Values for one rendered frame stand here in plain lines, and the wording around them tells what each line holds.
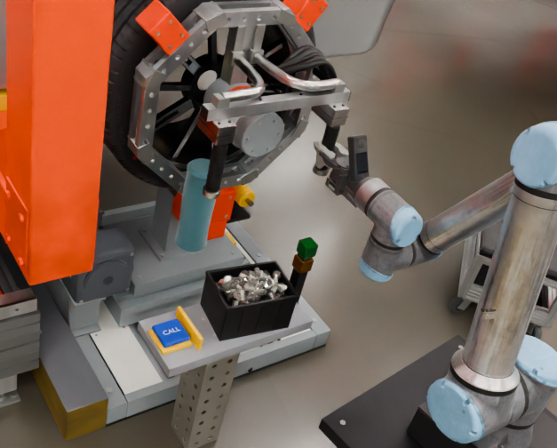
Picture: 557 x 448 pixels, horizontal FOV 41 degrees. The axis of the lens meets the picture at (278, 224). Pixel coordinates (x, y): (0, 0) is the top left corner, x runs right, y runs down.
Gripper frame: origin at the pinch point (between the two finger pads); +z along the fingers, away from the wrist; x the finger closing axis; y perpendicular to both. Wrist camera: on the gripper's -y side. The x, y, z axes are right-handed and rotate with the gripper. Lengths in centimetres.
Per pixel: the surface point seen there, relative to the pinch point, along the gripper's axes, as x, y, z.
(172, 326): -48, 35, -17
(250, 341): -31, 38, -26
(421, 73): 217, 83, 154
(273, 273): -17.3, 30.2, -13.3
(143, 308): -35, 68, 20
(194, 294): -16, 69, 20
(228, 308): -38, 27, -23
